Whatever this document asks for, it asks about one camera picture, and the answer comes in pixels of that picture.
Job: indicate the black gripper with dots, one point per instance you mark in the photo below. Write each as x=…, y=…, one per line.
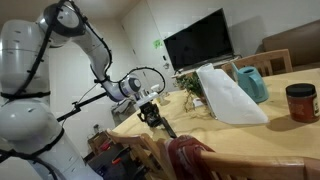
x=150, y=115

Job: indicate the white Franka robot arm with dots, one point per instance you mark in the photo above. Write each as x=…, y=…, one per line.
x=23, y=123

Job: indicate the grey vacuum crevice tool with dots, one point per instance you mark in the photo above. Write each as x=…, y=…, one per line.
x=168, y=127

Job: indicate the grey cloth pile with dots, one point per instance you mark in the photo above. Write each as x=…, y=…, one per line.
x=123, y=106

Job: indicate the wooden slatted chair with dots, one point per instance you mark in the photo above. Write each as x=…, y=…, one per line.
x=133, y=138
x=263, y=56
x=260, y=163

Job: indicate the white paper note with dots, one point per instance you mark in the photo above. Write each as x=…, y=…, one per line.
x=197, y=102

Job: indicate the green potted plant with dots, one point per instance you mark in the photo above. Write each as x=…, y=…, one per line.
x=191, y=83

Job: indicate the red cloth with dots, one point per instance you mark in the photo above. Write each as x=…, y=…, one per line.
x=186, y=156

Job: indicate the small wooden crate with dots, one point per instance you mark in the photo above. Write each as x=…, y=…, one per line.
x=96, y=141

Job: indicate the black tool case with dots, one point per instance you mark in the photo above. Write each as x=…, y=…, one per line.
x=110, y=163

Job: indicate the green sticky note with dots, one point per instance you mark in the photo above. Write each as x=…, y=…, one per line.
x=157, y=44

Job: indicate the white paper bag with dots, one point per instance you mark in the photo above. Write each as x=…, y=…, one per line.
x=230, y=96

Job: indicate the black flat television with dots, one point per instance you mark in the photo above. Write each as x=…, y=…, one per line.
x=200, y=43

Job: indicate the teal watering can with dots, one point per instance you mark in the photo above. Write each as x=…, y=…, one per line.
x=253, y=85

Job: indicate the brown jar black lid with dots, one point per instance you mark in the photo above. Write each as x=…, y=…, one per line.
x=301, y=106

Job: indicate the brown armchair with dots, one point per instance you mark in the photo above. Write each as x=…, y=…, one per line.
x=293, y=43

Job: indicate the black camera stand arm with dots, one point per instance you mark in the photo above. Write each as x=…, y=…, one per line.
x=83, y=103

